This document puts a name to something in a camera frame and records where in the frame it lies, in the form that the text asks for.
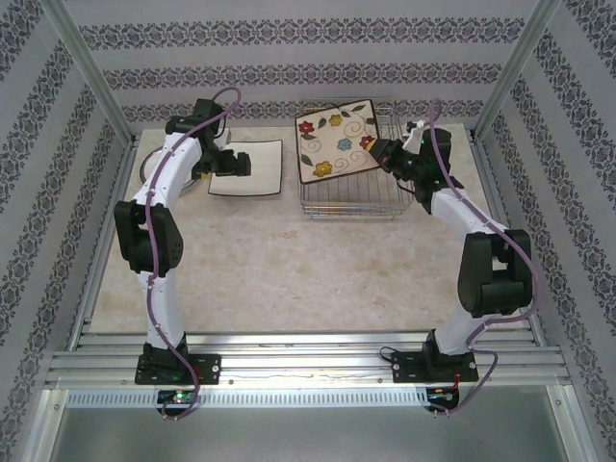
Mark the white square plate dark rim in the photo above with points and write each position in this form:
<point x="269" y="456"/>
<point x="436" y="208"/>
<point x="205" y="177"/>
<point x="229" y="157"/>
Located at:
<point x="260" y="168"/>

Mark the floral square plate dark rim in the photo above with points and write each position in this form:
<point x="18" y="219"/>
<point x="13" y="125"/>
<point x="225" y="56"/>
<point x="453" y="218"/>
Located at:
<point x="337" y="144"/>

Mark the round plate orange sunburst print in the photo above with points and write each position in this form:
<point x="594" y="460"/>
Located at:
<point x="146" y="168"/>

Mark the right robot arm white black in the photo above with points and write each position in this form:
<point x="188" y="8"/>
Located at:
<point x="457" y="212"/>

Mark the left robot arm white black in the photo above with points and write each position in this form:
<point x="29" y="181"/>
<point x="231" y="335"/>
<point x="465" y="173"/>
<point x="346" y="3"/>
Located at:
<point x="168" y="163"/>

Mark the wide aluminium extrusion rails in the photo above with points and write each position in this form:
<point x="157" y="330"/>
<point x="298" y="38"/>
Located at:
<point x="308" y="358"/>

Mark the small controller board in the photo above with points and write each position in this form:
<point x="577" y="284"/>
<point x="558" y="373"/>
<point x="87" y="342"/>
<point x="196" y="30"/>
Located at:
<point x="178" y="397"/>
<point x="443" y="395"/>

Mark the grey sheet metal shelf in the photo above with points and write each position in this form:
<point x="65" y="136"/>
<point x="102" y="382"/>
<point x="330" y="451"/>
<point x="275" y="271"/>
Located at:
<point x="308" y="433"/>

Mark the aluminium frame post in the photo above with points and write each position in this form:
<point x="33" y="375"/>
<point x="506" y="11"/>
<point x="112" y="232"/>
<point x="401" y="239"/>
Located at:
<point x="94" y="62"/>
<point x="520" y="62"/>

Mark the aluminium side rail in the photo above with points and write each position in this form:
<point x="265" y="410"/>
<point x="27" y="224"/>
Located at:
<point x="533" y="332"/>
<point x="89" y="303"/>

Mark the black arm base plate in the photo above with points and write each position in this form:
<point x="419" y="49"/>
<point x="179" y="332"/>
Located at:
<point x="406" y="368"/>
<point x="209" y="369"/>

